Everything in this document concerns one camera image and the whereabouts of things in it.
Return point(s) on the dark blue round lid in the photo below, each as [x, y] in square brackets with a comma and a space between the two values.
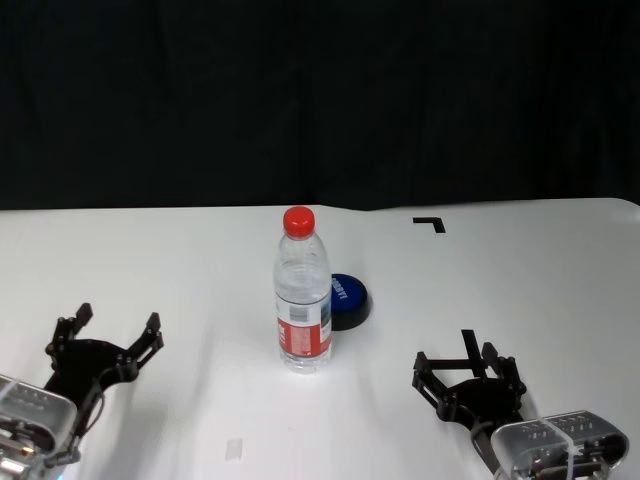
[350, 300]

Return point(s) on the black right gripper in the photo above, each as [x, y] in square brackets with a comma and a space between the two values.
[482, 400]

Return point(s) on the black backdrop curtain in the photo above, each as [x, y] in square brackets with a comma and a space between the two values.
[300, 100]

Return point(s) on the clear water bottle red cap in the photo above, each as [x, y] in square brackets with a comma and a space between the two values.
[302, 310]

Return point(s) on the clear left wrist camera housing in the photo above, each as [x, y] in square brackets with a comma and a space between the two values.
[35, 405]

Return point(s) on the clear tape piece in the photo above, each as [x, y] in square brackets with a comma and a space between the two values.
[234, 448]

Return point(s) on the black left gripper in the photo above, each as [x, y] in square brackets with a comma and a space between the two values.
[85, 367]

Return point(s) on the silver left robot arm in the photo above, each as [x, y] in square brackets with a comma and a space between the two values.
[15, 462]

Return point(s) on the black corner tape mark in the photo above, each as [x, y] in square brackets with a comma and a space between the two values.
[437, 225]

